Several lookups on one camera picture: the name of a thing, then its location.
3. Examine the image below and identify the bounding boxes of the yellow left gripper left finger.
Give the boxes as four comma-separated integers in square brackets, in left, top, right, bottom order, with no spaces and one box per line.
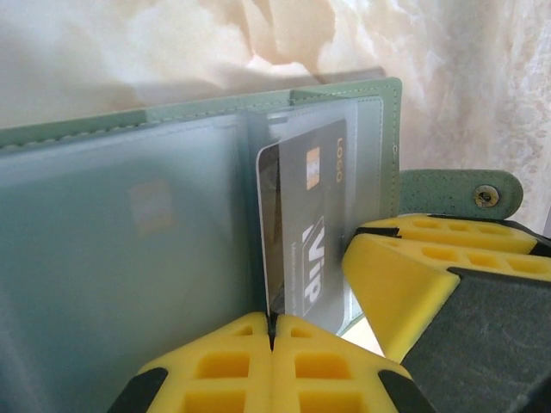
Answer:
[107,311,274,413]

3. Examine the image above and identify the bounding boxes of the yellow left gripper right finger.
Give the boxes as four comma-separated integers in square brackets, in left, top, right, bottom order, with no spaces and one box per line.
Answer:
[272,314,436,413]

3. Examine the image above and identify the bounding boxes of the green leather card holder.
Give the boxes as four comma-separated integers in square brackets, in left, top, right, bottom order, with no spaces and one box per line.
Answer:
[0,77,524,413]

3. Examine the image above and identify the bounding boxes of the black VIP card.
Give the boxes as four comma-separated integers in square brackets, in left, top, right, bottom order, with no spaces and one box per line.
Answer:
[256,117,350,335]

